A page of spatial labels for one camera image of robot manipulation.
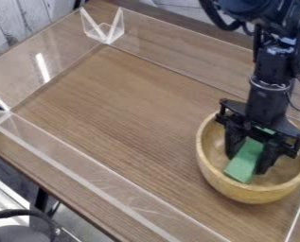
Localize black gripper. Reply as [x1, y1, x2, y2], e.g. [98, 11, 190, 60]
[216, 77, 300, 175]

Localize green rectangular block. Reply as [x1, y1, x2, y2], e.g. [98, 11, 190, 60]
[222, 138, 264, 183]

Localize brown wooden bowl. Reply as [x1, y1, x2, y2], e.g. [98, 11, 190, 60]
[196, 112, 300, 204]

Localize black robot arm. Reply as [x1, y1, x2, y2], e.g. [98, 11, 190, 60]
[198, 0, 300, 175]

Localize black table leg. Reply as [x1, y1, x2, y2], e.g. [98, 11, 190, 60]
[35, 188, 50, 212]

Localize clear acrylic enclosure wall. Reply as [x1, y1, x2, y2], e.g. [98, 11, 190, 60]
[0, 3, 300, 242]

